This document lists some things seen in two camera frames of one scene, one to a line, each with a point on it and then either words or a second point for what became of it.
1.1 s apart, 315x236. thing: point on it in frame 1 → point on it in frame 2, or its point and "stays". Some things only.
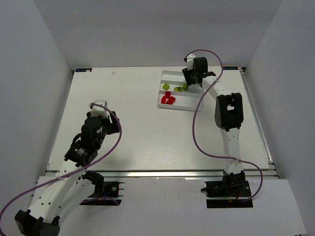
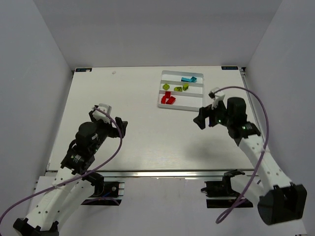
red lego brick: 171,101 stays
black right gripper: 189,77 → 209,117
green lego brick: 178,89 stays
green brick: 166,86 stays
